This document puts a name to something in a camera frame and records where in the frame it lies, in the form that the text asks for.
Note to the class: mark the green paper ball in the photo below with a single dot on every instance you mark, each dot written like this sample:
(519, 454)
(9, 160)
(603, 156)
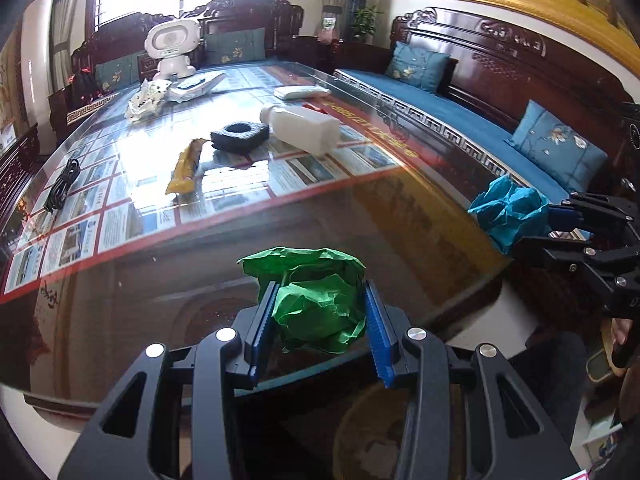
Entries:
(317, 305)

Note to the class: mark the teal armchair cushion right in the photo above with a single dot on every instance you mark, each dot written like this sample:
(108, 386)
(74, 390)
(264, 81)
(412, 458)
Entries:
(241, 46)

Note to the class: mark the yellow snack wrapper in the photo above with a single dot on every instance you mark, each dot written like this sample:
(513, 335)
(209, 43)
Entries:
(183, 177)

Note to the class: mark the blue embroidered cushion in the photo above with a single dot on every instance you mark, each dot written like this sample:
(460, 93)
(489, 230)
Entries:
(563, 154)
(418, 67)

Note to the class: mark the white toy robot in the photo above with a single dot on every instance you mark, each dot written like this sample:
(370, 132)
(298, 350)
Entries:
(170, 44)

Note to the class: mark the white plastic bottle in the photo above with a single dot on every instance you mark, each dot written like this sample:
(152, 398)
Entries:
(312, 132)

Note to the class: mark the right carved wooden armchair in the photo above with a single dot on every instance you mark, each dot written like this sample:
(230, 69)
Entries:
(281, 20)

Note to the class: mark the teal armchair cushion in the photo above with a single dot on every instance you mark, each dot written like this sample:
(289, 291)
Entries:
(241, 46)
(119, 73)

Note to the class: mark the white blue printed package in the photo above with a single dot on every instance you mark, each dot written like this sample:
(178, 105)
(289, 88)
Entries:
(194, 87)

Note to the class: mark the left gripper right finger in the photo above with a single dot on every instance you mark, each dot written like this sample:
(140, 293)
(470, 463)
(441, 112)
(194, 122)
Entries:
(383, 341)

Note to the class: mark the person's right hand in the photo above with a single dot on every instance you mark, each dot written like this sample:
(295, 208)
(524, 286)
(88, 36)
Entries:
(623, 346)

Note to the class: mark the dark carved wooden coffee table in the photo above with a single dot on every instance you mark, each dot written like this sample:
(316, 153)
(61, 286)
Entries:
(97, 261)

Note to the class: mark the teal paper ball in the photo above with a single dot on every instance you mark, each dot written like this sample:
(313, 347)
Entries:
(507, 212)

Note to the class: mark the long carved wooden sofa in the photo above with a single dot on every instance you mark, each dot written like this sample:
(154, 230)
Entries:
(496, 68)

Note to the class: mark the left carved wooden armchair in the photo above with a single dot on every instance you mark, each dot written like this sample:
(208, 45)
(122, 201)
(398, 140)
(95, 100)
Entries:
(118, 37)

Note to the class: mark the black tower speaker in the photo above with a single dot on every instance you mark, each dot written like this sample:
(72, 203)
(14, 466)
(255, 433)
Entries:
(350, 11)

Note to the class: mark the carved wooden armchair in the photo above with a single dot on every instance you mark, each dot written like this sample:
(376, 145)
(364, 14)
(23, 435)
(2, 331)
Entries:
(118, 37)
(281, 20)

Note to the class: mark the corner potted green plant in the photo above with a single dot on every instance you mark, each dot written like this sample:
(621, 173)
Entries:
(364, 24)

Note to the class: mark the blue embroidered cushion far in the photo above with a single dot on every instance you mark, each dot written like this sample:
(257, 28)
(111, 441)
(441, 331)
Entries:
(418, 67)

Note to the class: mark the blue embroidered cushion near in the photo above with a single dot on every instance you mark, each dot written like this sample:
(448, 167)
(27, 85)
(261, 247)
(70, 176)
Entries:
(563, 154)

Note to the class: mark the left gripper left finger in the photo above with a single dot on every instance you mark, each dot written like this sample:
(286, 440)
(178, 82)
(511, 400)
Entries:
(259, 336)

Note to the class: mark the white crumpled printed wrapper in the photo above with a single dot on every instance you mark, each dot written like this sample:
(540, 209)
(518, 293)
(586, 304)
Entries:
(148, 100)

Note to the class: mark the teal armchair cushion left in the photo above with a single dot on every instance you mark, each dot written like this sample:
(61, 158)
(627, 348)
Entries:
(119, 73)

